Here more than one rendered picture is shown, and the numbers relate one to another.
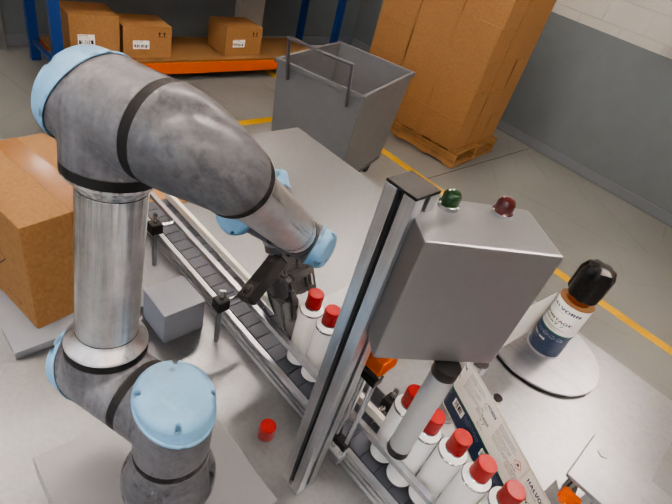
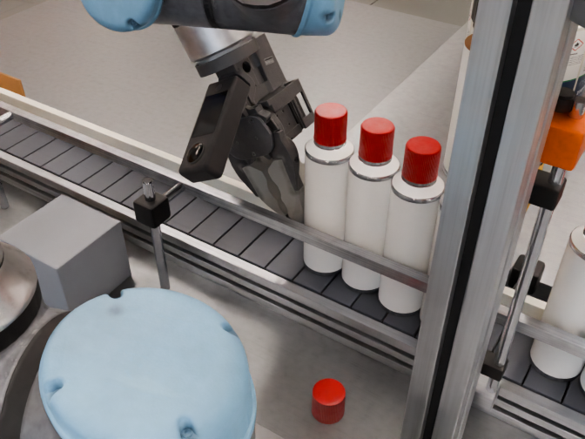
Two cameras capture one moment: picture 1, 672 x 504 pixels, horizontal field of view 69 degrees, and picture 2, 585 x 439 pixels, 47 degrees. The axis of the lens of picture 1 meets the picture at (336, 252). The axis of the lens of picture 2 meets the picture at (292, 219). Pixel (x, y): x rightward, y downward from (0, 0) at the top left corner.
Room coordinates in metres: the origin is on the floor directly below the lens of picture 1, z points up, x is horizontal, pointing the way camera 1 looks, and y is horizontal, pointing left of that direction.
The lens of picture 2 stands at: (0.14, 0.09, 1.42)
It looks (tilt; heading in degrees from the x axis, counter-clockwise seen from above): 39 degrees down; 356
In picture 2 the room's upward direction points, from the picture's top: straight up
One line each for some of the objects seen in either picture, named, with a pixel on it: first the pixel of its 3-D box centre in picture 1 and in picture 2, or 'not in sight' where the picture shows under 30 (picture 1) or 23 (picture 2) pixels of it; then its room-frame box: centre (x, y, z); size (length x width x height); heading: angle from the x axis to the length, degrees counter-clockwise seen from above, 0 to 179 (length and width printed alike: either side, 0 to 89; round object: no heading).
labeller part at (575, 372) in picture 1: (541, 347); not in sight; (1.00, -0.61, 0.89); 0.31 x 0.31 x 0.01
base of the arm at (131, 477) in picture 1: (170, 460); not in sight; (0.39, 0.16, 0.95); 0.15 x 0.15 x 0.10
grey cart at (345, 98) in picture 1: (336, 112); not in sight; (3.19, 0.28, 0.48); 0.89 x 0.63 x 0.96; 161
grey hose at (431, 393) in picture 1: (420, 410); not in sight; (0.45, -0.18, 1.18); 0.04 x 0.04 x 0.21
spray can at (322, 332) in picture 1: (322, 343); (370, 208); (0.69, -0.03, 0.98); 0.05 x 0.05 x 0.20
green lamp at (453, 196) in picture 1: (451, 198); not in sight; (0.50, -0.11, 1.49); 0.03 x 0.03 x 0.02
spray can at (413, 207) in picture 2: not in sight; (411, 229); (0.65, -0.07, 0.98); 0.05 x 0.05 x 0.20
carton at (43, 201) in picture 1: (49, 224); not in sight; (0.79, 0.63, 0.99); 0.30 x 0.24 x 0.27; 63
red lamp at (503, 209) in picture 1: (505, 206); not in sight; (0.52, -0.17, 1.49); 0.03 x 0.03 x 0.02
